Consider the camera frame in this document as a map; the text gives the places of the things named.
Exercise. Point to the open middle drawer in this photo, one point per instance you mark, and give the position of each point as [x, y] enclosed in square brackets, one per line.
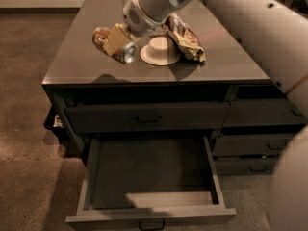
[149, 184]

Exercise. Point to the dark object beside cabinet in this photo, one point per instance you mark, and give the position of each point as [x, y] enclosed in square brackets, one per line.
[54, 124]

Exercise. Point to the brown chip bag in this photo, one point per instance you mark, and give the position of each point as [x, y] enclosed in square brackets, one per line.
[184, 37]

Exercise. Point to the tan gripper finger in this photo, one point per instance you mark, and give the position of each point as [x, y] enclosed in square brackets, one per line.
[117, 40]

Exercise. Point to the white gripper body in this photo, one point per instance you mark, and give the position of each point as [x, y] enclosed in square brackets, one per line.
[137, 20]

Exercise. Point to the orange soda can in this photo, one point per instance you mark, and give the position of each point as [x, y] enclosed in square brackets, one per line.
[99, 38]

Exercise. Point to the dark grey cabinet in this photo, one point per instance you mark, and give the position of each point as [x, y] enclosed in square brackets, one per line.
[81, 75]

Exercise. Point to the bottom right drawer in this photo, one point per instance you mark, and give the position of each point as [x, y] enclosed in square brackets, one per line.
[237, 166]

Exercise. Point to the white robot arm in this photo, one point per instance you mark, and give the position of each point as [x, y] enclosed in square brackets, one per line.
[276, 38]

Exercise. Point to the middle right drawer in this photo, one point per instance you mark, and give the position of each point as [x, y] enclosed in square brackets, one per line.
[260, 144]

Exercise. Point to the top right drawer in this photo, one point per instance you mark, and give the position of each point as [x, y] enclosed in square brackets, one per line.
[262, 112]

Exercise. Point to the closed top left drawer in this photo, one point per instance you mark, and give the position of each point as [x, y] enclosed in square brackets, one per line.
[112, 118]

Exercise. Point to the white upside-down bowl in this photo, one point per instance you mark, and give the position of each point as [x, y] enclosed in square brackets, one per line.
[160, 51]

